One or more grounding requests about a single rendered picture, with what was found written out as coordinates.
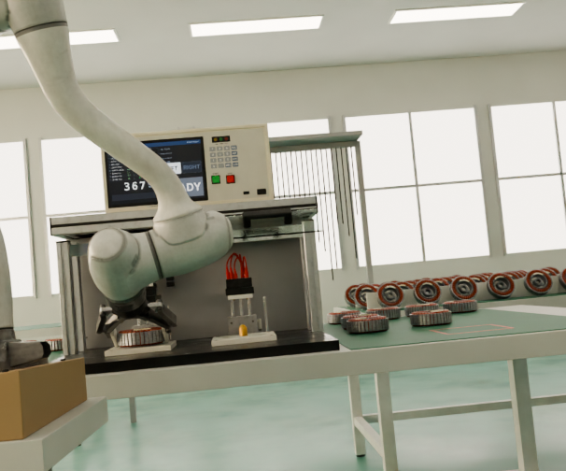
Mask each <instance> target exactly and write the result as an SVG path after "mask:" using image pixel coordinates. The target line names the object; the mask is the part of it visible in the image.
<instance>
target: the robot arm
mask: <svg viewBox="0 0 566 471"><path fill-rule="evenodd" d="M11 30H12V32H13V34H14V36H15V38H16V40H17V43H18V44H19V46H20V48H21V50H22V52H23V54H24V56H25V58H26V60H27V61H28V63H29V65H30V66H31V68H32V70H33V72H34V74H35V77H36V79H37V81H38V83H39V85H40V87H41V89H42V91H43V93H44V94H45V96H46V97H47V99H48V101H49V102H50V104H51V106H52V107H53V108H54V110H55V111H56V112H57V113H58V115H59V116H60V117H61V118H62V119H63V120H64V121H65V122H66V123H67V124H68V125H69V126H71V127H72V128H73V129H74V130H75V131H77V132H78V133H79V134H81V135H82V136H84V137H85V138H87V139H88V140H90V141H91V142H92V143H93V144H94V145H96V146H97V147H99V148H100V149H102V150H104V151H105V152H106V153H108V154H109V155H111V156H112V157H114V158H115V159H117V160H118V161H119V162H121V163H122V164H124V165H126V166H127V167H129V168H130V169H131V170H133V171H134V172H135V173H136V174H138V175H139V176H140V177H142V178H143V179H144V180H145V181H146V182H148V183H149V185H150V186H151V187H152V189H153V190H154V192H155V193H156V195H157V199H158V211H157V213H156V215H155V217H154V218H153V229H152V230H150V231H146V232H143V233H135V234H130V233H128V232H126V231H124V230H121V229H119V228H114V227H108V228H105V229H102V230H100V231H98V232H97V233H96V234H95V235H94V236H93V237H92V238H91V240H90V242H89V245H88V250H87V255H88V264H89V269H90V272H91V275H92V279H93V281H94V283H95V285H96V286H97V288H98V289H99V290H100V291H101V292H102V294H103V296H104V298H105V299H106V303H107V304H108V305H109V307H106V305H100V315H99V318H98V321H97V323H96V333H97V334H98V335H100V334H102V333H105V334H106V336H107V338H108V339H109V338H112V340H113V343H114V346H115V348H118V347H119V346H118V342H117V330H116V327H117V326H118V325H119V324H120V323H123V322H124V321H125V320H130V319H141V320H143V321H151V322H153V323H155V324H157V325H159V326H161V327H162V332H163V337H164V340H165V343H168V342H169V333H171V332H172V330H171V326H172V327H177V316H176V315H175V314H174V313H173V312H172V311H171V310H170V309H169V308H168V307H166V306H165V305H164V304H163V300H162V299H158V300H157V303H150V302H149V301H147V298H146V286H148V285H149V284H150V283H152V282H155V281H157V280H160V279H163V278H169V277H174V276H179V275H183V274H187V273H190V272H192V271H194V270H197V269H200V268H202V267H205V266H207V265H209V264H212V263H214V262H216V261H217V260H218V259H220V258H221V257H223V256H224V255H225V254H226V253H227V252H228V251H229V249H230V248H231V246H232V245H233V230H232V226H231V223H230V221H229V219H228V218H227V217H225V216H224V215H223V214H221V213H219V212H217V211H214V210H211V211H207V212H205V211H204V210H203V209H202V206H201V205H198V204H196V203H195V202H193V201H192V200H191V199H190V198H189V196H188V194H187V192H186V190H185V188H184V186H183V184H182V183H181V181H180V179H179V178H178V176H177V174H176V173H175V172H174V170H173V169H172V168H171V167H170V166H169V165H168V164H167V163H166V162H165V161H164V160H163V159H162V158H161V157H160V156H158V155H157V154H156V153H155V152H153V151H152V150H151V149H149V148H148V147H147V146H145V145H144V144H143V143H141V142H140V141H139V140H138V139H136V138H135V137H134V136H132V135H131V134H129V133H128V132H127V131H126V130H124V129H123V128H122V127H120V126H119V125H118V124H117V123H115V122H114V121H112V120H111V119H110V118H109V117H108V116H107V115H106V114H104V113H103V112H102V111H100V110H99V109H98V108H97V107H96V106H95V105H93V104H92V103H91V102H90V101H89V99H88V98H87V97H86V96H85V95H84V93H83V92H82V90H81V89H80V88H79V86H78V82H77V79H76V75H75V70H74V65H73V58H72V51H71V44H70V35H69V28H68V24H67V19H66V15H65V10H64V1H63V0H0V35H2V34H3V33H5V32H8V31H11ZM153 309H154V310H153ZM110 313H112V314H114V315H113V316H112V317H111V318H110V319H109V320H108V321H106V318H108V315H109V314H110ZM50 354H51V351H50V344H49V343H48V341H21V340H20V339H16V336H15V331H14V323H13V298H12V286H11V277H10V270H9V264H8V257H7V248H6V244H5V239H4V236H3V233H2V230H1V227H0V372H2V370H4V369H9V370H14V369H20V368H24V367H30V366H35V365H41V364H48V363H49V359H48V358H49V355H50Z"/></svg>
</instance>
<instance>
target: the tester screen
mask: <svg viewBox="0 0 566 471"><path fill-rule="evenodd" d="M144 145H145V146H147V147H148V148H149V149H151V150H152V151H153V152H155V153H156V154H157V155H158V156H160V157H161V158H162V159H163V160H164V161H165V162H166V163H167V164H168V163H180V162H191V161H201V166H202V172H195V173H183V174H177V176H178V178H194V177H203V183H204V174H203V163H202V152H201V140H200V139H196V140H184V141H172V142H159V143H147V144H144ZM106 157H107V170H108V183H109V195H110V205H111V206H112V205H123V204H135V203H147V202H158V199H157V198H148V199H135V200H124V201H113V202H112V195H117V194H129V193H152V192H154V190H153V189H152V187H151V186H150V185H149V183H148V182H147V189H146V190H141V191H129V192H124V191H123V182H131V181H143V180H144V179H143V178H142V177H140V176H139V175H138V174H136V173H135V172H134V171H133V170H131V169H130V168H129V167H127V166H126V165H124V164H122V163H121V162H119V161H118V160H117V159H115V158H114V157H112V156H111V155H109V154H108V153H107V154H106Z"/></svg>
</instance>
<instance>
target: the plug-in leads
mask: <svg viewBox="0 0 566 471"><path fill-rule="evenodd" d="M233 255H235V256H236V259H235V261H234V264H233V270H232V258H233ZM230 258H231V261H230V272H229V269H228V262H229V260H230ZM237 259H238V260H239V263H240V267H241V268H240V270H241V273H240V276H241V278H248V267H247V261H246V257H245V256H243V262H242V258H241V254H239V256H238V255H237V254H236V253H235V252H234V253H233V254H232V255H231V256H230V257H229V259H228V261H227V263H226V278H227V279H232V278H238V276H237V273H236V270H235V262H236V260H237ZM244 259H245V264H246V268H245V266H244Z"/></svg>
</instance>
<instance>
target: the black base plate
mask: <svg viewBox="0 0 566 471"><path fill-rule="evenodd" d="M274 333H275V334H276V340H273V341H263V342H253V343H244V344H233V345H224V346H214V347H212V345H211V341H212V339H213V337H205V338H195V339H185V340H177V345H176V346H175V347H174V348H172V349H171V350H166V351H155V352H146V353H136V354H126V355H116V356H106V357H105V351H106V350H109V349H111V348H113V347H105V348H96V349H86V350H84V351H79V352H78V353H77V354H73V355H65V356H64V357H61V358H59V359H56V360H54V361H51V362H50V363H54V362H60V359H66V360H71V359H77V358H83V357H84V363H85V375H91V374H101V373H110V372H120V371H130V370H139V369H150V368H159V367H168V366H179V365H188V364H207V363H216V362H226V361H236V360H246V359H255V358H265V357H275V356H284V355H294V354H304V353H313V352H323V351H333V350H340V345H339V340H338V339H336V338H334V337H333V336H331V335H328V334H326V333H324V332H322V331H316V332H311V329H310V330H308V329H307V328H304V329H294V330H284V331H274Z"/></svg>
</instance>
